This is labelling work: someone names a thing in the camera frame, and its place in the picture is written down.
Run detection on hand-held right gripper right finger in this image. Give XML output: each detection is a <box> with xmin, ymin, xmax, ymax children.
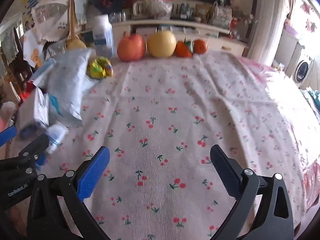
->
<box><xmin>209</xmin><ymin>144</ymin><xmax>294</xmax><ymax>240</ymax></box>

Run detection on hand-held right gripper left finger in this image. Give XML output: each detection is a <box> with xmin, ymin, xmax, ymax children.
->
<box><xmin>27</xmin><ymin>145</ymin><xmax>112</xmax><ymax>240</ymax></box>

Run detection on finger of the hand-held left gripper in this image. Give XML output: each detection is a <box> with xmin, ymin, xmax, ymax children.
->
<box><xmin>0</xmin><ymin>133</ymin><xmax>50</xmax><ymax>178</ymax></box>
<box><xmin>0</xmin><ymin>125</ymin><xmax>18</xmax><ymax>147</ymax></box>

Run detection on white plastic pouch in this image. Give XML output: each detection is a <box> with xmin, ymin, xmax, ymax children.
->
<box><xmin>45</xmin><ymin>121</ymin><xmax>69</xmax><ymax>155</ymax></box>

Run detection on white blue milk carton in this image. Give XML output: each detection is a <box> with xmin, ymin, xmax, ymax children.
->
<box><xmin>33</xmin><ymin>87</ymin><xmax>50</xmax><ymax>128</ymax></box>

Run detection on red plastic stool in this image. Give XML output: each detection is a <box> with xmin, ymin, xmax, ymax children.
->
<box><xmin>20</xmin><ymin>81</ymin><xmax>34</xmax><ymax>102</ymax></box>

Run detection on light blue plastic bag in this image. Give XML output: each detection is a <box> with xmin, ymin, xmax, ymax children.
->
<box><xmin>47</xmin><ymin>49</ymin><xmax>93</xmax><ymax>128</ymax></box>

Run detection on white printed dining tablecloth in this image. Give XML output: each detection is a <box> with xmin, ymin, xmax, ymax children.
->
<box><xmin>22</xmin><ymin>29</ymin><xmax>46</xmax><ymax>68</ymax></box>

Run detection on cherry printed tablecloth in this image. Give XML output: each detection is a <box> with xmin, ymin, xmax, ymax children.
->
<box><xmin>15</xmin><ymin>50</ymin><xmax>320</xmax><ymax>240</ymax></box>

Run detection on yellow green snack wrapper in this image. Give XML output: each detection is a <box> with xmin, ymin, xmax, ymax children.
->
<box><xmin>86</xmin><ymin>56</ymin><xmax>114</xmax><ymax>79</ymax></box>

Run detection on yellow pear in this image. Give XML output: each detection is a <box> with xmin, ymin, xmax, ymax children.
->
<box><xmin>65</xmin><ymin>37</ymin><xmax>87</xmax><ymax>51</ymax></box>

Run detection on white television cabinet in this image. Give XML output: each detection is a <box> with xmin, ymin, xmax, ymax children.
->
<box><xmin>110</xmin><ymin>0</ymin><xmax>247</xmax><ymax>56</ymax></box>

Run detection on white mesh food cover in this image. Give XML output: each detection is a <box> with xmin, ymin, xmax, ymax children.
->
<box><xmin>31</xmin><ymin>0</ymin><xmax>69</xmax><ymax>43</ymax></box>

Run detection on white washing machine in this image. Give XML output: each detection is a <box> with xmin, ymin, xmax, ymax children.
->
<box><xmin>291</xmin><ymin>46</ymin><xmax>317</xmax><ymax>90</ymax></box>

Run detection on orange tangerine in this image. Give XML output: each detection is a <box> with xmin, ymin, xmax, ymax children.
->
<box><xmin>193</xmin><ymin>39</ymin><xmax>209</xmax><ymax>55</ymax></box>
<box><xmin>174</xmin><ymin>41</ymin><xmax>193</xmax><ymax>58</ymax></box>

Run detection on white bottle with blue label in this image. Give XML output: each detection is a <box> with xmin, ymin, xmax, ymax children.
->
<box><xmin>92</xmin><ymin>14</ymin><xmax>114</xmax><ymax>58</ymax></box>

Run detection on wooden chair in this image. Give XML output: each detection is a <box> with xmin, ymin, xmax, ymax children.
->
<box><xmin>69</xmin><ymin>0</ymin><xmax>76</xmax><ymax>40</ymax></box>

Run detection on red apple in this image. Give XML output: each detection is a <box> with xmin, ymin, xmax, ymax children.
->
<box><xmin>117</xmin><ymin>31</ymin><xmax>147</xmax><ymax>62</ymax></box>

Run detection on light blue towel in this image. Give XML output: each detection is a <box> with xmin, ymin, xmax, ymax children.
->
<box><xmin>72</xmin><ymin>0</ymin><xmax>88</xmax><ymax>26</ymax></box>

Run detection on yellow apple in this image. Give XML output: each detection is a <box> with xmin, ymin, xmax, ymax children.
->
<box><xmin>147</xmin><ymin>30</ymin><xmax>177</xmax><ymax>58</ymax></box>

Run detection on white curtain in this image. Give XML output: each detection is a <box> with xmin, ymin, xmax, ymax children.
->
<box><xmin>247</xmin><ymin>0</ymin><xmax>292</xmax><ymax>63</ymax></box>

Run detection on printed gift bag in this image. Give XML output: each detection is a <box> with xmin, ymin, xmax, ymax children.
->
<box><xmin>211</xmin><ymin>1</ymin><xmax>232</xmax><ymax>29</ymax></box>

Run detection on dark blue flower bouquet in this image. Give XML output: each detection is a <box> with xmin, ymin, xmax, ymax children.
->
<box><xmin>90</xmin><ymin>0</ymin><xmax>133</xmax><ymax>13</ymax></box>

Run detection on glass kettle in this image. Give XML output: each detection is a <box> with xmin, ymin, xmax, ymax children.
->
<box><xmin>132</xmin><ymin>1</ymin><xmax>146</xmax><ymax>16</ymax></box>

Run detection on clear plastic bag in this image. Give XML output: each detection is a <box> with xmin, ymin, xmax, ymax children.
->
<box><xmin>150</xmin><ymin>0</ymin><xmax>173</xmax><ymax>20</ymax></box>

